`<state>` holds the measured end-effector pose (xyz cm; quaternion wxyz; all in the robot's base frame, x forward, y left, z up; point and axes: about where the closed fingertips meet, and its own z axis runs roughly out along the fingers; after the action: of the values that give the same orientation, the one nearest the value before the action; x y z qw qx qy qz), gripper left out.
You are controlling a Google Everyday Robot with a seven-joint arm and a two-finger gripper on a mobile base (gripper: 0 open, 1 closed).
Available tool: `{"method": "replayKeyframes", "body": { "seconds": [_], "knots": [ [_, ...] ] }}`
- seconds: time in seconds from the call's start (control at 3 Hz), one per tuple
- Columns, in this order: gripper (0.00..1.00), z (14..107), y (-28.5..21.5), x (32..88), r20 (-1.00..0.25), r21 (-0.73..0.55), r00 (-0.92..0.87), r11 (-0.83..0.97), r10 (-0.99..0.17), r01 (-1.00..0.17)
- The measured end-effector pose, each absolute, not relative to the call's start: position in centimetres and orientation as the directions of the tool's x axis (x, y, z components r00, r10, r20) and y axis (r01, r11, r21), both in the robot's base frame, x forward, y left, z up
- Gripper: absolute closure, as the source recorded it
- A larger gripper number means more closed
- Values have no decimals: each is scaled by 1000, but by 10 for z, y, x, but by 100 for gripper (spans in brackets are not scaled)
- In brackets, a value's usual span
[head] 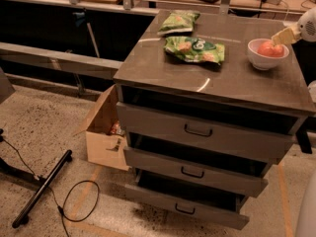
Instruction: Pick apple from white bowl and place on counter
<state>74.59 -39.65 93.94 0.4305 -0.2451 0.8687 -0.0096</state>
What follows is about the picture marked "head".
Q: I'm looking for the grey drawer cabinet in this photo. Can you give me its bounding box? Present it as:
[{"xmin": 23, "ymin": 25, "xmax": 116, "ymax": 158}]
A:
[{"xmin": 114, "ymin": 11, "xmax": 315, "ymax": 215}]

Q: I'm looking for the middle grey drawer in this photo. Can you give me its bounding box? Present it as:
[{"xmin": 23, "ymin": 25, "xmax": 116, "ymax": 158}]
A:
[{"xmin": 123, "ymin": 146, "xmax": 268, "ymax": 198}]

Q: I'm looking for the snack packet in box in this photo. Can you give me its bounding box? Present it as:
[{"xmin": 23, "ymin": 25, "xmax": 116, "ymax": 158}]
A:
[{"xmin": 110, "ymin": 121, "xmax": 125, "ymax": 136}]

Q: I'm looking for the grey drawer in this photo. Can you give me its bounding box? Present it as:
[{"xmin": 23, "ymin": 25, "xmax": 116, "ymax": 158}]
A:
[
  {"xmin": 125, "ymin": 185, "xmax": 249, "ymax": 230},
  {"xmin": 117, "ymin": 102, "xmax": 293, "ymax": 164},
  {"xmin": 123, "ymin": 146, "xmax": 268, "ymax": 198}
]

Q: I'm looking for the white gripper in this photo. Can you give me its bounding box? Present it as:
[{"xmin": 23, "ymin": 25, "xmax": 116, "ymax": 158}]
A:
[{"xmin": 272, "ymin": 7, "xmax": 316, "ymax": 45}]

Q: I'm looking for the top grey drawer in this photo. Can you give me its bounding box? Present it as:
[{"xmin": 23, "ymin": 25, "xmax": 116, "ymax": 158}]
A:
[{"xmin": 117, "ymin": 102, "xmax": 293, "ymax": 164}]

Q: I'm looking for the black cable on floor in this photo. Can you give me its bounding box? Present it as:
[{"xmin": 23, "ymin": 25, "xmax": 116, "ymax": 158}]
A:
[{"xmin": 0, "ymin": 136, "xmax": 101, "ymax": 237}]

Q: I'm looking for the cardboard box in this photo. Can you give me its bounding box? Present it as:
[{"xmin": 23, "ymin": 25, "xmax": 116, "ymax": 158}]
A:
[{"xmin": 73, "ymin": 86, "xmax": 128, "ymax": 171}]

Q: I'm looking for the black stand leg bar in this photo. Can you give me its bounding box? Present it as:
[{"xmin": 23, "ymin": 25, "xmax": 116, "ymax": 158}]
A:
[{"xmin": 12, "ymin": 150, "xmax": 72, "ymax": 228}]

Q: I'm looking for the grey metal rail beam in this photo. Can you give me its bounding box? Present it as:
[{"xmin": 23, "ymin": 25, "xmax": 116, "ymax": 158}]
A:
[{"xmin": 0, "ymin": 42, "xmax": 122, "ymax": 80}]

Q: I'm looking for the red apple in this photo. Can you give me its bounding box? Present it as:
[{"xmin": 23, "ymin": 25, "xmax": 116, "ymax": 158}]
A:
[{"xmin": 258, "ymin": 40, "xmax": 284, "ymax": 57}]

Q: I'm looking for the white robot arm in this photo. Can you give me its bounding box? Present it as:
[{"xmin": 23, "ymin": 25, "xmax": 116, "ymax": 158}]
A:
[{"xmin": 272, "ymin": 8, "xmax": 316, "ymax": 237}]

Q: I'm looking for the green chip bag rear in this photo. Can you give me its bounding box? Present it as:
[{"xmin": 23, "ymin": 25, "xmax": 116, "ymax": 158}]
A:
[{"xmin": 158, "ymin": 10, "xmax": 200, "ymax": 36}]

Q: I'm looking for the green chip bag front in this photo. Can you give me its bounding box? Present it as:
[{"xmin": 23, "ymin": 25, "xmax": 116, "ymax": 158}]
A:
[{"xmin": 164, "ymin": 37, "xmax": 225, "ymax": 64}]

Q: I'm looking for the bottom grey drawer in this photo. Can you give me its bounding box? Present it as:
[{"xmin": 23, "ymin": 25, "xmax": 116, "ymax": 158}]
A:
[{"xmin": 125, "ymin": 185, "xmax": 249, "ymax": 230}]

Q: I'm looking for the green chip bag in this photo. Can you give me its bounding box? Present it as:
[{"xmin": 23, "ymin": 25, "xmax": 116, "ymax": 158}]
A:
[
  {"xmin": 158, "ymin": 10, "xmax": 200, "ymax": 36},
  {"xmin": 164, "ymin": 37, "xmax": 225, "ymax": 64}
]

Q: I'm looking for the white ceramic bowl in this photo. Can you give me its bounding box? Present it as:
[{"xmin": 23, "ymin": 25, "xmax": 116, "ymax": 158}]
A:
[{"xmin": 248, "ymin": 39, "xmax": 289, "ymax": 70}]

